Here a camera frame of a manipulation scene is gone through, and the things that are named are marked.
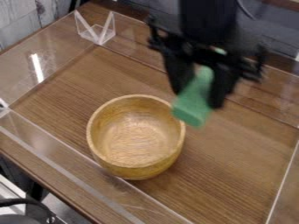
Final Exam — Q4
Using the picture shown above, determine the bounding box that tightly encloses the green rectangular block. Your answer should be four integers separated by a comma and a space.
172, 66, 214, 127

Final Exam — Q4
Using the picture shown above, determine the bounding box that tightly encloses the clear acrylic corner bracket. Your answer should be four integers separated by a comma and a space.
74, 10, 116, 46

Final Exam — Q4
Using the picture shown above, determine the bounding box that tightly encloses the brown wooden bowl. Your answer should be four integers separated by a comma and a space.
87, 94, 186, 180

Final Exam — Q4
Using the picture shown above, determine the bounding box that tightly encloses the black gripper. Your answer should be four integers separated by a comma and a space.
146, 15, 267, 109

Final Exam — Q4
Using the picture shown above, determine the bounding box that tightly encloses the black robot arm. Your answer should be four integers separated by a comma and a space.
146, 0, 267, 109

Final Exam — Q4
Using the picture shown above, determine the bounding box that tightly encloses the black cable lower left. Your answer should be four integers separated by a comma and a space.
0, 198, 57, 224

